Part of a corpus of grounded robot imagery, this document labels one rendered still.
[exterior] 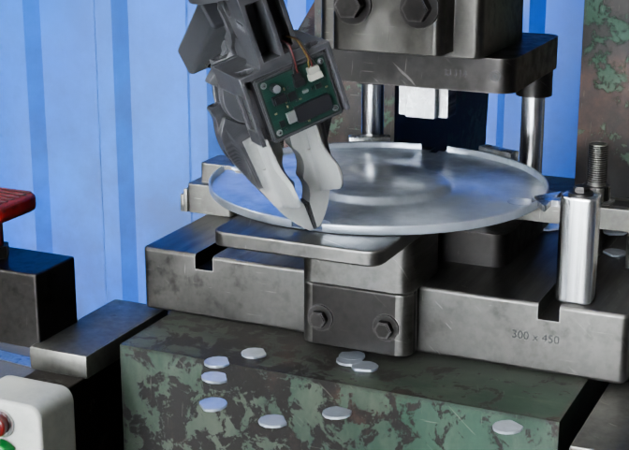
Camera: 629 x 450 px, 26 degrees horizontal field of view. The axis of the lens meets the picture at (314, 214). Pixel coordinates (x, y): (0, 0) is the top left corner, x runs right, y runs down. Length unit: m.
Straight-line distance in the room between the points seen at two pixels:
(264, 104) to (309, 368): 0.29
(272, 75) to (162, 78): 1.79
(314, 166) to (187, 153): 1.70
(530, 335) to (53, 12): 1.85
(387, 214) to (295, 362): 0.16
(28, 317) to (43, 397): 0.10
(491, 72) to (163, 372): 0.38
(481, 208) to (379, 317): 0.13
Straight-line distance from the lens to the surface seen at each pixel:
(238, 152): 1.01
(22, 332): 1.23
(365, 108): 1.36
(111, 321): 1.27
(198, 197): 1.37
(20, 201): 1.24
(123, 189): 2.80
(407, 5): 1.13
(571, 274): 1.12
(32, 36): 2.86
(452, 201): 1.13
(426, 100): 1.25
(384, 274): 1.13
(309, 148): 1.02
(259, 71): 0.93
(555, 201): 1.12
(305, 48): 0.94
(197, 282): 1.25
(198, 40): 1.02
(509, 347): 1.15
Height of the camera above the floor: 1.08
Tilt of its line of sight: 16 degrees down
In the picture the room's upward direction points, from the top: straight up
